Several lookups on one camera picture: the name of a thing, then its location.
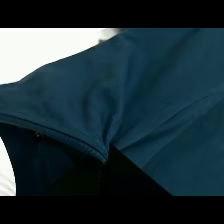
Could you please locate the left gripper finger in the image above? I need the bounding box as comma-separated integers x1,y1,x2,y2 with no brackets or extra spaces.
105,145,173,197

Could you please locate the blue T-shirt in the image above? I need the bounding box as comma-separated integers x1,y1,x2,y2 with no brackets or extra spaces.
0,27,224,197

